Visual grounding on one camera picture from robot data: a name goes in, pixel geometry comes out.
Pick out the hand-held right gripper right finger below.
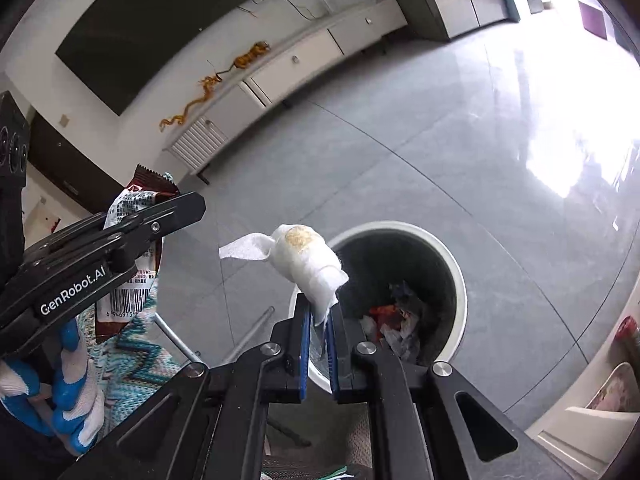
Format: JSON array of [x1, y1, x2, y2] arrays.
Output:
[[324, 304, 577, 480]]

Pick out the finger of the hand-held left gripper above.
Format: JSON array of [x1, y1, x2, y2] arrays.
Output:
[[22, 191, 207, 281]]

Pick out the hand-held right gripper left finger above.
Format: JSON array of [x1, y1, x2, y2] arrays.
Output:
[[57, 292, 314, 480]]

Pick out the brown snack wrapper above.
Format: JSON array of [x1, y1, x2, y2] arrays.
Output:
[[95, 164, 181, 344]]

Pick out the pile of assorted wrappers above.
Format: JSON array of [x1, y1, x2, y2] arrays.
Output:
[[360, 280, 426, 362]]

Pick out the white tissue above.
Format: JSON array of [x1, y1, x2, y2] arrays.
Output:
[[218, 222, 350, 324]]

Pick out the white round waste bin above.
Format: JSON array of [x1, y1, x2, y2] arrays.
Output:
[[288, 219, 469, 397]]

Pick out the person's left hand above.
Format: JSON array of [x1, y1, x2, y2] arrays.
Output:
[[0, 317, 107, 457]]

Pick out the zigzag patterned mat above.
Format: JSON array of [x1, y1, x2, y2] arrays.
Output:
[[75, 280, 182, 441]]

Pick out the black bin liner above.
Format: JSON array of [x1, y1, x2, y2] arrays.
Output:
[[327, 230, 456, 367]]

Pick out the white television cabinet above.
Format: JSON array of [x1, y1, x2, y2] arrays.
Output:
[[167, 0, 409, 187]]

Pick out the beige coffee table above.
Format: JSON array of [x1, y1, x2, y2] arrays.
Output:
[[524, 305, 640, 480]]

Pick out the patterned white plate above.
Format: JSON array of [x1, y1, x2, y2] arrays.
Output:
[[584, 361, 640, 414]]

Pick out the red packet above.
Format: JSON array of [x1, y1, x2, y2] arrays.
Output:
[[613, 316, 640, 359]]

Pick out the metal stool frame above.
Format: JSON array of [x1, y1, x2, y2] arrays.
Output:
[[154, 306, 277, 367]]

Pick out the black wall television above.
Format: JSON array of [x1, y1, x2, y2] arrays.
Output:
[[55, 0, 306, 117]]

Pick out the black television cables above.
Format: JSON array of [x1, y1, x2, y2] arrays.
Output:
[[237, 0, 322, 20]]

